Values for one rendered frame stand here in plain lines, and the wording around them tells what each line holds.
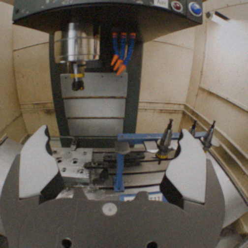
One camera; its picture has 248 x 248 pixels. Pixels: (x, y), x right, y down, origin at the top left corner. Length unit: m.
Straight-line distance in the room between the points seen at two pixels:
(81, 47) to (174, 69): 1.18
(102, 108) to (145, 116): 0.66
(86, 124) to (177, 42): 1.21
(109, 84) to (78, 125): 0.42
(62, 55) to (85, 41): 0.08
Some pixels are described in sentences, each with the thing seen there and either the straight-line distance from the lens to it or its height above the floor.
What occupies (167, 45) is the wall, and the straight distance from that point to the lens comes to 1.42.
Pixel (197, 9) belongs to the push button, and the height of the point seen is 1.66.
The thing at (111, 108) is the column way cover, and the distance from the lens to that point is 0.97.
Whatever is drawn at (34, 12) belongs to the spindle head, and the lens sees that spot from 0.34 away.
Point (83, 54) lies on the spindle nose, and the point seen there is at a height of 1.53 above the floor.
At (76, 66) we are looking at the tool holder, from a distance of 0.46.
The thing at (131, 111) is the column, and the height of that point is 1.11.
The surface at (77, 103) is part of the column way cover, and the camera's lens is 0.98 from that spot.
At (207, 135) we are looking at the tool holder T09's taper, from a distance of 0.60.
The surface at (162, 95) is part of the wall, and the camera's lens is 1.45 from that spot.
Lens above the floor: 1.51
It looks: 29 degrees down
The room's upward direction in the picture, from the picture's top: 3 degrees clockwise
